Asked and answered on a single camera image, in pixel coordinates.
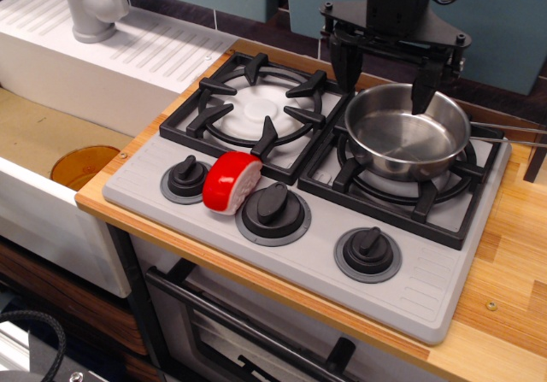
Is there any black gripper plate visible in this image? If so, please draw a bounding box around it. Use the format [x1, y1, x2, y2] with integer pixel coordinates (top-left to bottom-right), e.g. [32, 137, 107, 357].
[321, 1, 471, 115]

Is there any stainless steel pan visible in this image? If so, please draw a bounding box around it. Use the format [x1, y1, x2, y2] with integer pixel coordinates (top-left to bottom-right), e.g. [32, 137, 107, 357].
[344, 83, 547, 183]

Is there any black left burner grate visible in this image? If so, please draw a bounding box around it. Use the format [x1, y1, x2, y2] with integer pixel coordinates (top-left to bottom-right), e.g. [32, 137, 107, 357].
[160, 53, 350, 185]

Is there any black burner grate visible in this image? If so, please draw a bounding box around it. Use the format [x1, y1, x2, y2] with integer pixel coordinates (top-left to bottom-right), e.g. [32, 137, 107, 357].
[160, 53, 350, 185]
[298, 121, 511, 250]

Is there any white left burner cap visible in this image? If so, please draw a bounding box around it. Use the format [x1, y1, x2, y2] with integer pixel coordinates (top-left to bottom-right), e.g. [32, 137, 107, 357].
[207, 82, 322, 148]

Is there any black right burner grate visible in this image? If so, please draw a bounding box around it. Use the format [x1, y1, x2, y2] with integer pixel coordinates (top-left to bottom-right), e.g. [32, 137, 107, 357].
[298, 121, 511, 250]

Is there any black middle stove knob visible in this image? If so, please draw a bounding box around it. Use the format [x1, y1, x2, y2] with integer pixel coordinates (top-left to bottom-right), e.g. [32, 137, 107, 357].
[236, 182, 312, 247]

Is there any black stove knob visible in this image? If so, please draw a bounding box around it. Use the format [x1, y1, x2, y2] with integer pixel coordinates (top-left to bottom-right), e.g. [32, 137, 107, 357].
[236, 182, 312, 247]
[160, 155, 211, 205]
[334, 226, 403, 284]

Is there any black right stove knob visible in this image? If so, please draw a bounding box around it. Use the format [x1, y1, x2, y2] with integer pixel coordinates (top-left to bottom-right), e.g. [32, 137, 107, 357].
[334, 226, 403, 284]

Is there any red and white toy food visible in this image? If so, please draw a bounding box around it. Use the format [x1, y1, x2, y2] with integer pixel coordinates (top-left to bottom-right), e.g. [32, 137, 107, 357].
[203, 151, 262, 215]

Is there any grey toy stove top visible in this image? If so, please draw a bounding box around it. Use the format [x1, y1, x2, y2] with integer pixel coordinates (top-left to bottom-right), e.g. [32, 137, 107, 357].
[101, 50, 513, 346]

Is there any black left stove knob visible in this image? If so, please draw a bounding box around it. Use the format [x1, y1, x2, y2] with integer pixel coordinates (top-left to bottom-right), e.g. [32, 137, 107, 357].
[160, 155, 211, 205]

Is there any grey toy faucet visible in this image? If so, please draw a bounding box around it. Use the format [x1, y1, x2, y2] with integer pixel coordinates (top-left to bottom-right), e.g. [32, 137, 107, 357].
[67, 0, 130, 44]

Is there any toy oven door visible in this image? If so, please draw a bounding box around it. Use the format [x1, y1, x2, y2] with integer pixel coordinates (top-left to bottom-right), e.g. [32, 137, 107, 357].
[142, 259, 436, 381]

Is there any orange plastic plate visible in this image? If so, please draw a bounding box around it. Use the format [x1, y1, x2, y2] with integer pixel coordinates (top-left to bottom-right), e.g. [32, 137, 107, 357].
[50, 145, 120, 191]

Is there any white toy sink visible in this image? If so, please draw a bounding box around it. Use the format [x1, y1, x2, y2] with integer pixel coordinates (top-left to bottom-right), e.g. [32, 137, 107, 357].
[1, 0, 235, 298]

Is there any dark post at right edge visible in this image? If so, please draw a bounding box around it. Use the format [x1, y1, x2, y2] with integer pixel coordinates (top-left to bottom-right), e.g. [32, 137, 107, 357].
[523, 143, 546, 183]

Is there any black oven door handle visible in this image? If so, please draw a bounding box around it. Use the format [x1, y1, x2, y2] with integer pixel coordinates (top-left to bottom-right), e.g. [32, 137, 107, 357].
[145, 267, 355, 381]

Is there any black metal frame leg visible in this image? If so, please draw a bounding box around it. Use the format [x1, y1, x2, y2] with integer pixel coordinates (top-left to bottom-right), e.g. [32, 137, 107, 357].
[107, 224, 168, 381]

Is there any black braided cable lower left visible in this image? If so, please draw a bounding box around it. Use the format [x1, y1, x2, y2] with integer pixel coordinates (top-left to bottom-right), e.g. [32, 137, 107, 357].
[0, 310, 68, 382]

